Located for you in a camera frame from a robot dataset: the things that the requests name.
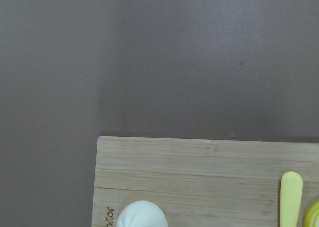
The yellow plastic spoon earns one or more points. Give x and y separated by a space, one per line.
291 187

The bamboo cutting board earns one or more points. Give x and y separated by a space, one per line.
200 183

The white steamed bun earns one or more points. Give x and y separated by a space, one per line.
142 214

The yellow striped toy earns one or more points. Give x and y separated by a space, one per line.
311 217

